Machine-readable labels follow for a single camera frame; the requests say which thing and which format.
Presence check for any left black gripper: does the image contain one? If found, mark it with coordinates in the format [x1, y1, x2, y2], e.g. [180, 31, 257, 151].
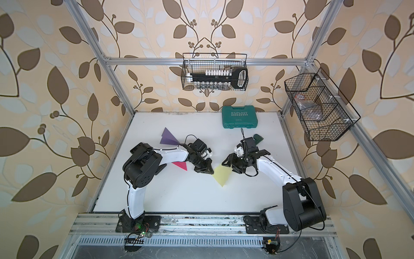
[192, 154, 217, 173]

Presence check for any yellow square paper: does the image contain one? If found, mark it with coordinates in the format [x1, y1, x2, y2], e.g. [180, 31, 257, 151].
[212, 165, 232, 187]

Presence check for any pink square paper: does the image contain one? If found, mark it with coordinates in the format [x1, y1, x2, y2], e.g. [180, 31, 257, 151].
[172, 162, 187, 171]

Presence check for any purple square paper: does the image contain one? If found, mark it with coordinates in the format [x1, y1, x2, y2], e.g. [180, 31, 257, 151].
[160, 127, 180, 146]

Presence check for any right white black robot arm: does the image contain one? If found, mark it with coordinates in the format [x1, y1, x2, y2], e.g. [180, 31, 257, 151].
[222, 137, 327, 234]

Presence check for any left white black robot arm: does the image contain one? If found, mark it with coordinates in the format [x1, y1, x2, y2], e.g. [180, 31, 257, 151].
[122, 139, 214, 220]

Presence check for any green black pipe wrench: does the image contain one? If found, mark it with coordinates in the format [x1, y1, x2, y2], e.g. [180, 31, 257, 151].
[253, 134, 264, 145]

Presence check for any black flat tray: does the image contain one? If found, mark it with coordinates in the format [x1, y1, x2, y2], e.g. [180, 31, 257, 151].
[155, 164, 167, 175]

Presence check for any green tool case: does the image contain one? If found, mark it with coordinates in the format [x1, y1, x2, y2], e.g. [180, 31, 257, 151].
[222, 105, 258, 128]

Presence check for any plastic bag in basket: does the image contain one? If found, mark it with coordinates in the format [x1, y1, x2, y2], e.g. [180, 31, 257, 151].
[294, 94, 323, 122]

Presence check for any black socket holder tool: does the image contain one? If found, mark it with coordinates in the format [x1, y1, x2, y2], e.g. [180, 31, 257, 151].
[182, 67, 249, 91]

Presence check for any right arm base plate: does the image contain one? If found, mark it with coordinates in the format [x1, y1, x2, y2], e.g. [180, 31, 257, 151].
[243, 215, 290, 234]

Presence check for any black wire basket right wall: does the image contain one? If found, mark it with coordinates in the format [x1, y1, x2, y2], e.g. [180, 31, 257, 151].
[284, 68, 361, 141]

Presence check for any black wire basket wall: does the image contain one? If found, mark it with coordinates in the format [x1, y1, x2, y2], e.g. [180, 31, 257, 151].
[284, 68, 361, 141]
[181, 52, 249, 91]

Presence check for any black wire basket back wall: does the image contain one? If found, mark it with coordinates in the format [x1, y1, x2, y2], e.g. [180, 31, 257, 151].
[181, 52, 249, 91]

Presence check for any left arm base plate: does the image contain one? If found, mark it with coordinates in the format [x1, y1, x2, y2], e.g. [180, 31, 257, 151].
[115, 214, 161, 233]

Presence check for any aluminium front rail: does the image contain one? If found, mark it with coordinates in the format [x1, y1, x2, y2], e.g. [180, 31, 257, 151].
[68, 213, 337, 237]

